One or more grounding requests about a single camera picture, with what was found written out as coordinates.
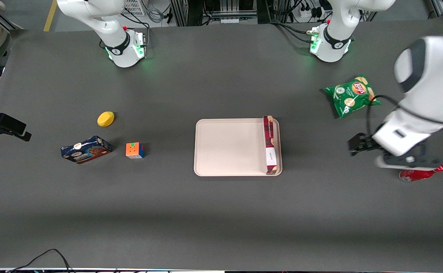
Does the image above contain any beige plastic tray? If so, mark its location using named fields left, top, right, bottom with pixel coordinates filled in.
left=194, top=118, right=283, bottom=177

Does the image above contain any green chips bag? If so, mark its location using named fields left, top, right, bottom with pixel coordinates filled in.
left=323, top=75, right=382, bottom=119

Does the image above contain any black base cable bundle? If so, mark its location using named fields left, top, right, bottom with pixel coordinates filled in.
left=269, top=21, right=315, bottom=45

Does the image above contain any red tartan cookie box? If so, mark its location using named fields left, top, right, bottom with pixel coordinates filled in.
left=263, top=116, right=279, bottom=175

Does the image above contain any colourful puzzle cube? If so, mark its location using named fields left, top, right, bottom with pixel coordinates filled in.
left=126, top=142, right=146, bottom=159

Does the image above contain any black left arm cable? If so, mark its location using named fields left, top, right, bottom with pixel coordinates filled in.
left=366, top=95, right=401, bottom=135

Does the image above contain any blue cookie box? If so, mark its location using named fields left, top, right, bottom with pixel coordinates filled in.
left=61, top=135, right=112, bottom=164

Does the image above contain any grey coiled cable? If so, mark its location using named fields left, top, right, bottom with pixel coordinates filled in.
left=147, top=7, right=166, bottom=24

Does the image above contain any black cable at table edge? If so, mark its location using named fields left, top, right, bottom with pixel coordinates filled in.
left=5, top=248, right=74, bottom=273

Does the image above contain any aluminium equipment rack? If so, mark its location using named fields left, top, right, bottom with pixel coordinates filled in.
left=170, top=0, right=258, bottom=26

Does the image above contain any white perforated box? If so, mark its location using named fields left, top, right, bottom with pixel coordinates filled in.
left=122, top=0, right=146, bottom=16

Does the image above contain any yellow lemon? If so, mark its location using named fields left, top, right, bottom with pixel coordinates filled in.
left=97, top=111, right=115, bottom=127

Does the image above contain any white power strip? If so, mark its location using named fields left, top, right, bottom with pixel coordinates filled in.
left=297, top=4, right=322, bottom=19

